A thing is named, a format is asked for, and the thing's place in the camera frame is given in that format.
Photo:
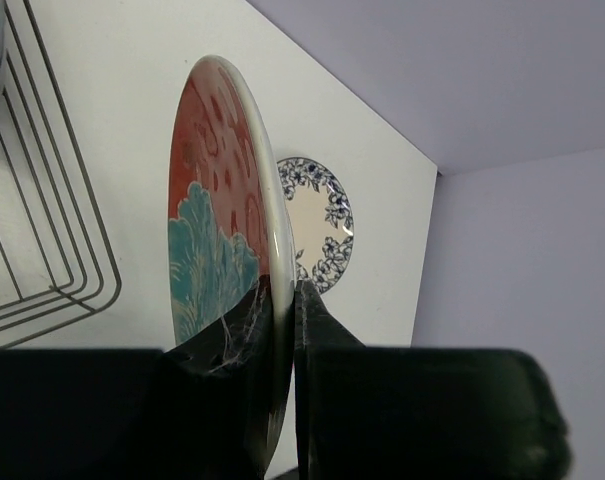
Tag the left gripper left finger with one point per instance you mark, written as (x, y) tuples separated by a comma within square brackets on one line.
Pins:
[(198, 411)]

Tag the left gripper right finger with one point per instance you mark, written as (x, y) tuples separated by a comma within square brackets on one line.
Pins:
[(370, 412)]

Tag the red teal floral plate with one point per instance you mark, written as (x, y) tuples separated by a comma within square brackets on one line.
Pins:
[(230, 243)]

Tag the blue white floral plate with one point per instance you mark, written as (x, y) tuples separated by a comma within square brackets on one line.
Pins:
[(321, 218)]

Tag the grey wire dish rack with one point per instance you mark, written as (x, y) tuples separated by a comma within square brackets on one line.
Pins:
[(57, 264)]

